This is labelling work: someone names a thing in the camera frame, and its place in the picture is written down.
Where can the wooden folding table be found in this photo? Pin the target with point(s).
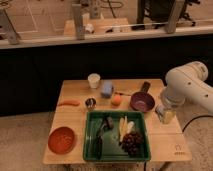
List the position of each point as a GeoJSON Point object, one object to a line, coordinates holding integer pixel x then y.
{"type": "Point", "coordinates": [167, 142]}

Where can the white cup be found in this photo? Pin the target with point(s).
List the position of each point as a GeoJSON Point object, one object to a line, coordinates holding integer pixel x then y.
{"type": "Point", "coordinates": [94, 80]}

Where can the purple bowl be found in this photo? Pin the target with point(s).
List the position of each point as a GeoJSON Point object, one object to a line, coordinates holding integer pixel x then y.
{"type": "Point", "coordinates": [142, 101]}

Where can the orange carrot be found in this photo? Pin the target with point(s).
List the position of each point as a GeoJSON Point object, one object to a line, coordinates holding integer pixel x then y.
{"type": "Point", "coordinates": [69, 102]}

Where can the orange red bowl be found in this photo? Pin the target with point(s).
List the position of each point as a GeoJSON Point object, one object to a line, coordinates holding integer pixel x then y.
{"type": "Point", "coordinates": [62, 140]}

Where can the black brush tool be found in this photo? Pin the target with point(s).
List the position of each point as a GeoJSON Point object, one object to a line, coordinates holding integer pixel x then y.
{"type": "Point", "coordinates": [107, 123]}

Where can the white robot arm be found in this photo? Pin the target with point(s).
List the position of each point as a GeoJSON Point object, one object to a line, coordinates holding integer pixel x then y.
{"type": "Point", "coordinates": [184, 82]}

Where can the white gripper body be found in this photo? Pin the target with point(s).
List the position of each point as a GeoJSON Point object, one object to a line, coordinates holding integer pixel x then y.
{"type": "Point", "coordinates": [165, 115]}

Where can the yellow banana pieces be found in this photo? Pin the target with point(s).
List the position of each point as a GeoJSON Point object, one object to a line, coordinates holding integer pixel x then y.
{"type": "Point", "coordinates": [125, 127]}

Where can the green plastic tray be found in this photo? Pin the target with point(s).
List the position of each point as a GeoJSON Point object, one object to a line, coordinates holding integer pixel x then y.
{"type": "Point", "coordinates": [109, 149]}

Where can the orange fruit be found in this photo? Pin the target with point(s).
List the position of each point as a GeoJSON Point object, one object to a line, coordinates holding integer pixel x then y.
{"type": "Point", "coordinates": [116, 100]}

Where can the background wooden table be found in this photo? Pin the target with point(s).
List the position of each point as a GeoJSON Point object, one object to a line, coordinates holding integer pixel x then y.
{"type": "Point", "coordinates": [99, 26]}

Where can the small metal cup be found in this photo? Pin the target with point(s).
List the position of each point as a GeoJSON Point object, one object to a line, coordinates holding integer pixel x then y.
{"type": "Point", "coordinates": [90, 103]}

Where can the dark grape bunch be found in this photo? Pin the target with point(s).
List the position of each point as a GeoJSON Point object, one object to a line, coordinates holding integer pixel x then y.
{"type": "Point", "coordinates": [131, 143]}

